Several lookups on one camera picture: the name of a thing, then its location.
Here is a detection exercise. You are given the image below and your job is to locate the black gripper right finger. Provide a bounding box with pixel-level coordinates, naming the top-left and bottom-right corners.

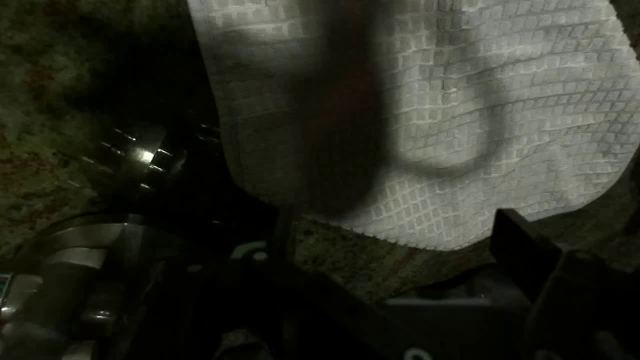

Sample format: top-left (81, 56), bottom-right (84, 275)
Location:
top-left (490, 206), bottom-right (640, 360)

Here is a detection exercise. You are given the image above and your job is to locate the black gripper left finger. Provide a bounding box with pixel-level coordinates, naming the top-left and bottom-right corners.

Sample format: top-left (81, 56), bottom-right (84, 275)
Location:
top-left (217, 240), bottom-right (427, 360)

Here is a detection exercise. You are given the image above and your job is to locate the grey waffle weave cloth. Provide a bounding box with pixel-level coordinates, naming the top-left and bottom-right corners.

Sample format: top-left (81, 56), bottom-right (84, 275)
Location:
top-left (186, 0), bottom-right (640, 254)

